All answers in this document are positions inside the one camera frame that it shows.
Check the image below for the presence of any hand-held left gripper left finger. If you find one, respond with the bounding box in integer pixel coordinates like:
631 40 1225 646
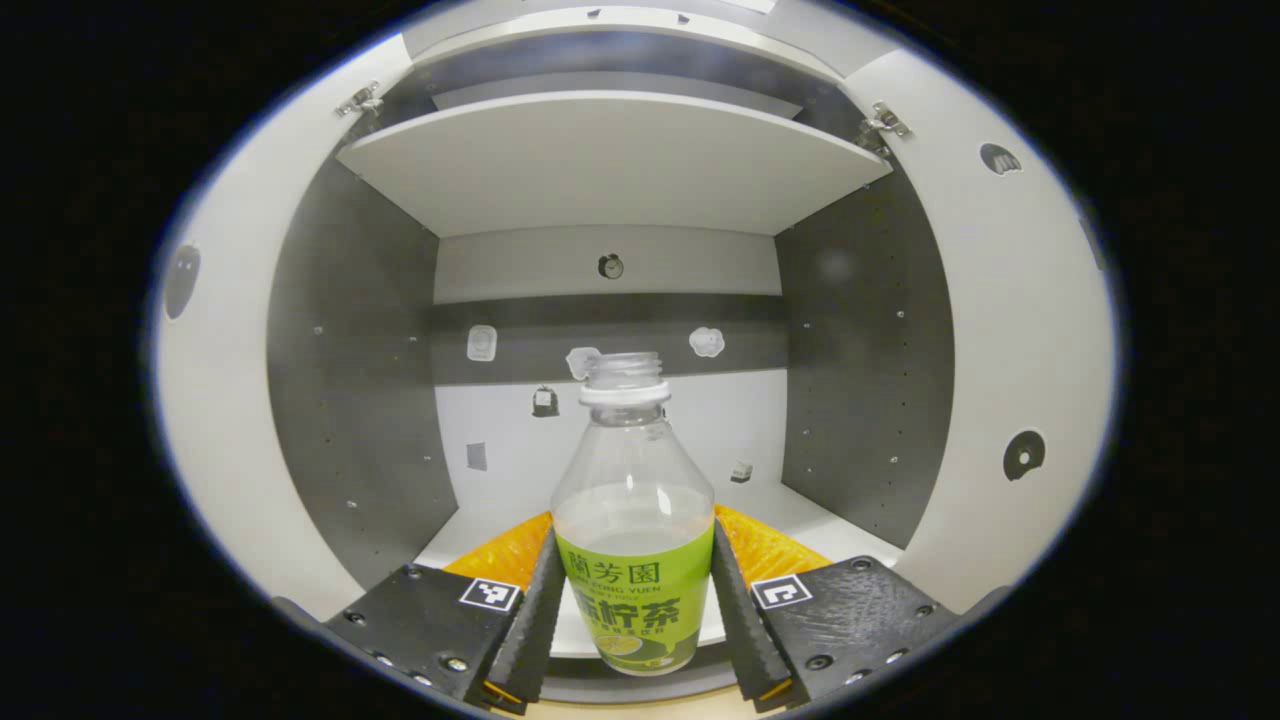
325 512 568 714

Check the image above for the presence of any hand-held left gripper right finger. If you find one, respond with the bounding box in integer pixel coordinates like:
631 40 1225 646
709 503 964 714

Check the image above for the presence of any green label plastic bottle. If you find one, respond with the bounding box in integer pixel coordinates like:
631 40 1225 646
550 351 717 678

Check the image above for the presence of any grey white cabinet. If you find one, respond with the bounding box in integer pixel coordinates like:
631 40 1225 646
265 0 956 706

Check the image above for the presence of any white cabinet door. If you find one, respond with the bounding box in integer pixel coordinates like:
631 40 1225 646
840 48 1119 616
150 33 441 623

